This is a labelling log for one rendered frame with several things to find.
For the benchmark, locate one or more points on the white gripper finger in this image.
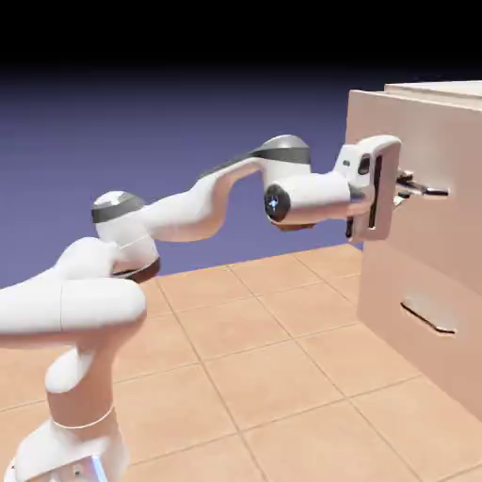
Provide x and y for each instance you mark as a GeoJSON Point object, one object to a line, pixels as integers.
{"type": "Point", "coordinates": [405, 176]}
{"type": "Point", "coordinates": [401, 197]}

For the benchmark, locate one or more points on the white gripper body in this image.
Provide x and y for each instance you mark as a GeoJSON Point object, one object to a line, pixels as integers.
{"type": "Point", "coordinates": [388, 180]}

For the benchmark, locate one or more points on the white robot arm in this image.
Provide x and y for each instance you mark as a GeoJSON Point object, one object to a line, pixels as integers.
{"type": "Point", "coordinates": [188, 211]}

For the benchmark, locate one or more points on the light wood drawer front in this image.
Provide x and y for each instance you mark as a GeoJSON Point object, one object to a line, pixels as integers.
{"type": "Point", "coordinates": [425, 357]}
{"type": "Point", "coordinates": [437, 143]}

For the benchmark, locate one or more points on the light wood cabinet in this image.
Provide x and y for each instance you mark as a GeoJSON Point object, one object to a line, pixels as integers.
{"type": "Point", "coordinates": [433, 233]}

